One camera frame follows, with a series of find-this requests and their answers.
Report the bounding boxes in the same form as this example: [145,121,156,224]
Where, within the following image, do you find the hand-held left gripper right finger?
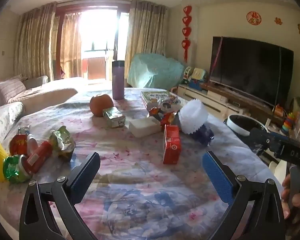
[202,151,287,240]

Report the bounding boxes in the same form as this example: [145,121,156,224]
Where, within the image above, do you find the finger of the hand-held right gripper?
[249,127,290,155]

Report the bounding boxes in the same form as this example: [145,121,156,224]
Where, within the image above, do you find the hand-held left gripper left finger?
[19,152,101,240]

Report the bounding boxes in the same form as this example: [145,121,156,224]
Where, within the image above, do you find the black bin with white rim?
[224,114,268,138]

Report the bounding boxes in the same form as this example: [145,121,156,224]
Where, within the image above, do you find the white foam fruit nets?
[178,99,208,134]

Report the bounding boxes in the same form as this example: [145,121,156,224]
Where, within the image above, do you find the green drink carton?
[102,107,126,128]

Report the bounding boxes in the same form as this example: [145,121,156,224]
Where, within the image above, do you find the person's right hand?
[281,174,300,220]

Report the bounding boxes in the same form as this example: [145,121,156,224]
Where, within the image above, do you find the green crumpled snack bag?
[49,126,76,162]

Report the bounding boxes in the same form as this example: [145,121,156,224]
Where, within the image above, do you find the dark blue plastic bag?
[190,124,215,146]

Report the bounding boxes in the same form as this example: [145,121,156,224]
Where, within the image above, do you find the red drink can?
[24,140,53,174]

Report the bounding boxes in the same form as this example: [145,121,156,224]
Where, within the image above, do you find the red drink carton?
[163,124,182,165]

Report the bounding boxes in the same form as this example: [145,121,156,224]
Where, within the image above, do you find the white television stand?
[177,81,293,130]

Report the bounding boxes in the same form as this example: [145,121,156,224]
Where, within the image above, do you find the black flat television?
[209,36,294,107]

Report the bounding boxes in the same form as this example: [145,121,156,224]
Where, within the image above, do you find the orange fruit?
[89,94,114,117]

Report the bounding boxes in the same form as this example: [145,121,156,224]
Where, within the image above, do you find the green can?
[3,155,32,183]

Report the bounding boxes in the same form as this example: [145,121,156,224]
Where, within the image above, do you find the white rectangular box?
[128,117,161,138]

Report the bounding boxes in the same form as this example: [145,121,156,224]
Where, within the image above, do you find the red round can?
[9,126,37,156]

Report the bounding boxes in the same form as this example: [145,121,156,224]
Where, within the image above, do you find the red orange snack wrapper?
[147,106,177,127]

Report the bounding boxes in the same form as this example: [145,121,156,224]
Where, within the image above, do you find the blue toy tray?
[188,80,203,90]

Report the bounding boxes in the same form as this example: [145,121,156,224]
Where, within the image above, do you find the silver blue snack wrapper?
[157,96,181,113]

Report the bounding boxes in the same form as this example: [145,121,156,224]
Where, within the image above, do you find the yellow white toy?
[192,68,207,82]

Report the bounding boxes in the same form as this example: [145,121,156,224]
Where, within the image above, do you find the light sofa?
[0,74,78,140]

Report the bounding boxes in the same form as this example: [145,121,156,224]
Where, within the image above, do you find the round toy drum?
[183,67,194,81]

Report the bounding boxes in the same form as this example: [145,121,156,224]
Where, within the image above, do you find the purple thermos bottle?
[112,60,125,100]

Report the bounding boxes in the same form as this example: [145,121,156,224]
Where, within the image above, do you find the floral sofa cushion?
[0,102,24,140]

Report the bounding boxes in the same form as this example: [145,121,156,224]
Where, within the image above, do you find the colourful children's book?
[140,91,178,106]

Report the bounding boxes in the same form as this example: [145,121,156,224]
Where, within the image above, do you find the red hanging cloth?
[82,57,107,79]

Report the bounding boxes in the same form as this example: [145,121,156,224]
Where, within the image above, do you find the pink striped pillow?
[0,79,27,105]

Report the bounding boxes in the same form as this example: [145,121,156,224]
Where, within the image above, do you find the teal covered furniture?
[127,53,185,89]

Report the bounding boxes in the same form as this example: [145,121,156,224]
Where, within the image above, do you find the red heart hanging decoration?
[182,4,192,63]

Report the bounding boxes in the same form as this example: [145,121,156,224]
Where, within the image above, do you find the sheer brown curtain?
[61,14,82,78]

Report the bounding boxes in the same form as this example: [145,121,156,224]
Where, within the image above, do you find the beige patterned curtain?
[125,0,168,80]
[14,2,57,82]

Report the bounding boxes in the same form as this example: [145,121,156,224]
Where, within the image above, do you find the rainbow stacking ring toy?
[282,112,296,134]

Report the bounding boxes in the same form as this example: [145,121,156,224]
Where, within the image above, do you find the red round wall decal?
[246,11,262,26]

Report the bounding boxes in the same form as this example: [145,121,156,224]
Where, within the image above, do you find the wooden balcony door frame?
[55,1,131,81]

